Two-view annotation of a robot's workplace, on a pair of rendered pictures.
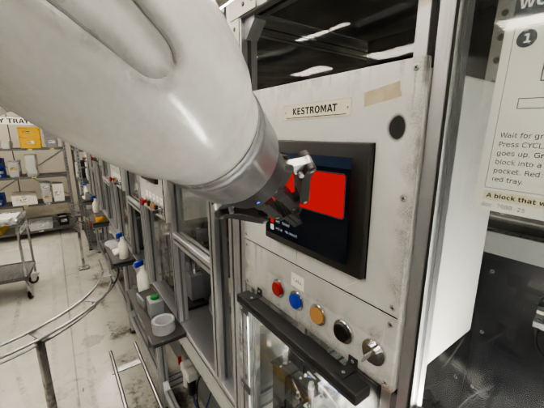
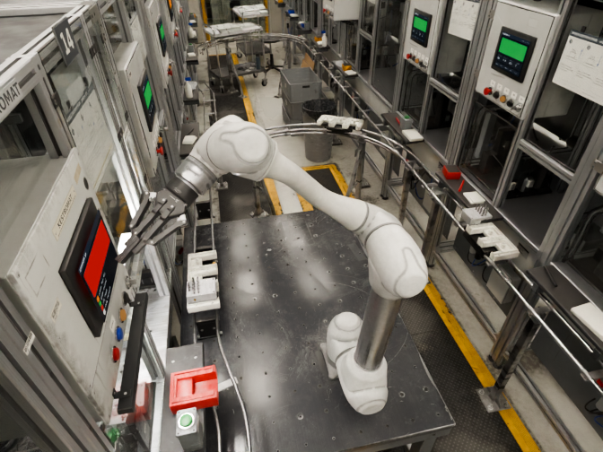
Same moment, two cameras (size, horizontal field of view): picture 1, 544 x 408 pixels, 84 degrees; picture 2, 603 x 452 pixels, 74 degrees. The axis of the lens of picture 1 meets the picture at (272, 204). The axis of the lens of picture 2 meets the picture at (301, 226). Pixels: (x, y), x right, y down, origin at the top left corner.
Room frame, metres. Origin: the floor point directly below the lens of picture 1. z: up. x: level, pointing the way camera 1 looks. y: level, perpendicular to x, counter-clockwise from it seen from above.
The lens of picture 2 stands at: (0.92, 0.63, 2.24)
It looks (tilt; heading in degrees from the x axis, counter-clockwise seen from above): 38 degrees down; 204
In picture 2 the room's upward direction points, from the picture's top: 1 degrees counter-clockwise
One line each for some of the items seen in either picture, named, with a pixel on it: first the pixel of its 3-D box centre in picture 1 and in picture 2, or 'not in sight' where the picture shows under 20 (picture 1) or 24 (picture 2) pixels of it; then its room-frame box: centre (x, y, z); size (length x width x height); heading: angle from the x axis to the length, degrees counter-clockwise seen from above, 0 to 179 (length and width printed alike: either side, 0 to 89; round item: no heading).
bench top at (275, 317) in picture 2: not in sight; (286, 304); (-0.28, 0.00, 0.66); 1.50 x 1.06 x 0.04; 35
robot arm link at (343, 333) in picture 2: not in sight; (346, 337); (-0.08, 0.38, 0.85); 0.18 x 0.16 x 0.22; 36
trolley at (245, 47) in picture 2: not in sight; (253, 34); (-6.04, -3.41, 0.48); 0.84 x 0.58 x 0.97; 43
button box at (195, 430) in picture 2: not in sight; (187, 430); (0.54, 0.05, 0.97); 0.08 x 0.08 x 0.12; 35
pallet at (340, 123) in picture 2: not in sight; (340, 125); (-2.07, -0.35, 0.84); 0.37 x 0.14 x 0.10; 93
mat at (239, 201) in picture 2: not in sight; (231, 107); (-3.87, -2.63, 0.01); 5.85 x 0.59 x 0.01; 35
